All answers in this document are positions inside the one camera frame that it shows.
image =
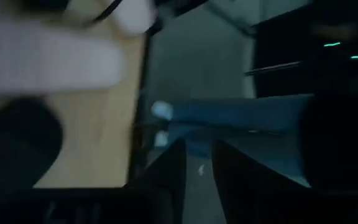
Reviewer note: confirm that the black rounded object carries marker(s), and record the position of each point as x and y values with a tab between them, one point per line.
14	143
343	140

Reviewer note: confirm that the black cabinet with green lights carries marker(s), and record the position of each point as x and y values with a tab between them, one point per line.
306	37

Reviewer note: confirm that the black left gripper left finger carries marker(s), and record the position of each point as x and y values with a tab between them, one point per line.
169	180

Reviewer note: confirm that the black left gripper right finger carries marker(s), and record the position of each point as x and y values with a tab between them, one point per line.
247	186

